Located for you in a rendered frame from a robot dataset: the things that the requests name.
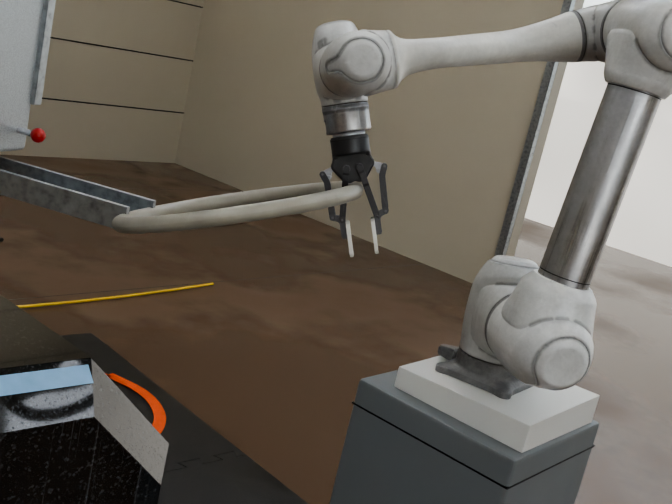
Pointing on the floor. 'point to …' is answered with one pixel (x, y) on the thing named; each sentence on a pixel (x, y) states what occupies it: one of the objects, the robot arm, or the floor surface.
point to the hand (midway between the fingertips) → (362, 238)
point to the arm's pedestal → (447, 457)
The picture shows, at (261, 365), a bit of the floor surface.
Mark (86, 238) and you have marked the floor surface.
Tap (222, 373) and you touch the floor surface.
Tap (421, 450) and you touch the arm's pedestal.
